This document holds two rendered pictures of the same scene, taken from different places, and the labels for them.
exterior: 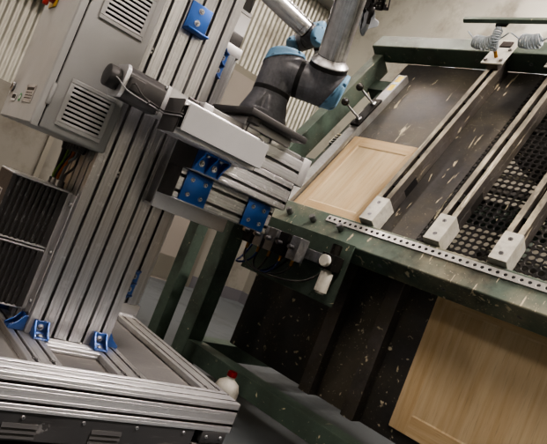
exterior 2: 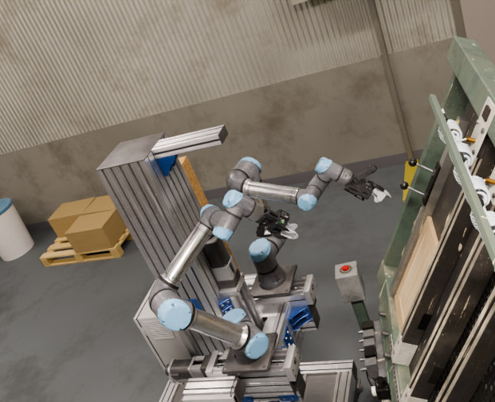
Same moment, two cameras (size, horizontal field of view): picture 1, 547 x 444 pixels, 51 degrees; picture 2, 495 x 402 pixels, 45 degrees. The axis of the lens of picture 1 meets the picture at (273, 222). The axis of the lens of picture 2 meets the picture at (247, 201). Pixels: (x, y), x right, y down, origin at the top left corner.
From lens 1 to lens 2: 305 cm
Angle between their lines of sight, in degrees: 69
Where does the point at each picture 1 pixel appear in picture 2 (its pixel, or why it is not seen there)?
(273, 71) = not seen: hidden behind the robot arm
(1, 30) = (308, 37)
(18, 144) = (374, 101)
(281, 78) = not seen: hidden behind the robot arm
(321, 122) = (422, 179)
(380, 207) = (397, 349)
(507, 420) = not seen: outside the picture
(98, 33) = (160, 344)
